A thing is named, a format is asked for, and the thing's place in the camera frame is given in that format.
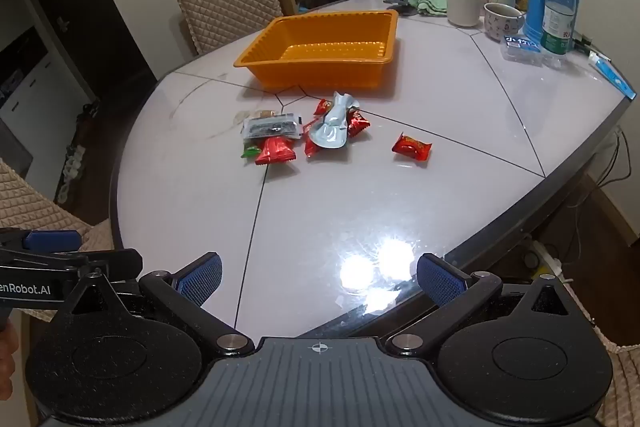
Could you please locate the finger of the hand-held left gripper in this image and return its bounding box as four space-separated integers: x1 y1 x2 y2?
0 248 144 282
0 228 83 254

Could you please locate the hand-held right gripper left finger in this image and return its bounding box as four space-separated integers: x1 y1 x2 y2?
62 251 255 357

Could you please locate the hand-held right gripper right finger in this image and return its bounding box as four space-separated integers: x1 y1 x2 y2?
385 252 596 358

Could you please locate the red packet white print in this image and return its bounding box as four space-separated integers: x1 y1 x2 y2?
255 137 297 166

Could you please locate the black sesame bar packet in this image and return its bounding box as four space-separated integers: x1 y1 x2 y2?
242 113 304 141

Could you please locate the yellow candy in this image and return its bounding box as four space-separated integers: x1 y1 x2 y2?
237 108 277 123

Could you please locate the red snack packet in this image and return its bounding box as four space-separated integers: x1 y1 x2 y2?
302 119 322 158

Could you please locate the silver foil packet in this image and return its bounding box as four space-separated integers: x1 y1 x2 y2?
308 91 361 153

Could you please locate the orange plastic tray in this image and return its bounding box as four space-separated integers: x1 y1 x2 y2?
233 9 399 92

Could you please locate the person's left hand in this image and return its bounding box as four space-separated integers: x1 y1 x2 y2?
0 322 21 402

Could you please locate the quilted beige chair cushion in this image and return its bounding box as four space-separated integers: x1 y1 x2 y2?
0 157 117 254
594 321 640 427

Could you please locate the white cabinet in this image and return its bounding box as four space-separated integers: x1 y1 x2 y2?
0 22 97 158

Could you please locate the blue plastic packet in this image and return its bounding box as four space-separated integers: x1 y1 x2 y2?
501 34 544 66

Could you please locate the patterned mug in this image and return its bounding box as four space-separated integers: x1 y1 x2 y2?
482 2 526 41

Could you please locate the blue tube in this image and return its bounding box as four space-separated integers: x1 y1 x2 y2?
587 51 637 98

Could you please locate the white cup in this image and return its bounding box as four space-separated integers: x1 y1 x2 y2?
445 0 484 28

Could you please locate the green cloth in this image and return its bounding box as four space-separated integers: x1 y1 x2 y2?
414 0 449 16

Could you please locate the clear water bottle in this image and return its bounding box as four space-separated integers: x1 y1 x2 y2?
539 0 579 56

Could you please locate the black cable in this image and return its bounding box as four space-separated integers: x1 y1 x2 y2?
594 126 634 188

